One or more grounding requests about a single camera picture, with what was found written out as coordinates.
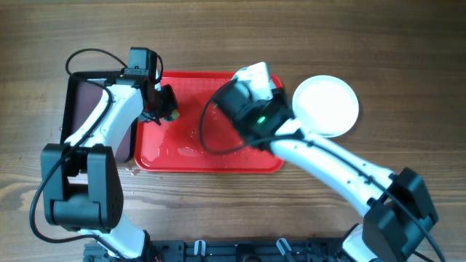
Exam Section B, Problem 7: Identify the green yellow sponge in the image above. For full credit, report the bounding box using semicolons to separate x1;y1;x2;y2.
164;110;180;122

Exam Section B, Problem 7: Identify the light blue plate top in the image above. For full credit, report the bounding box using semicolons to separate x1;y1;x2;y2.
292;75;360;138

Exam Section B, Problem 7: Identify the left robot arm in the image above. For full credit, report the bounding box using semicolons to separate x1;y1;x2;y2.
34;68;177;261

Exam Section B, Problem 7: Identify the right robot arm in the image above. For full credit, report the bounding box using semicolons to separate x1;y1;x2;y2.
212;76;439;261

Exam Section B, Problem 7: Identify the red plastic tray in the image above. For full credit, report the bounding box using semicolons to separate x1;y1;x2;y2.
134;71;284;174

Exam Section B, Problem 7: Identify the black water tray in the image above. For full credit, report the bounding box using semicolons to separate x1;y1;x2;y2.
60;77;138;164

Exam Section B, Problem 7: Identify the black mounting rail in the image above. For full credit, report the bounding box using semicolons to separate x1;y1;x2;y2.
82;236;365;262

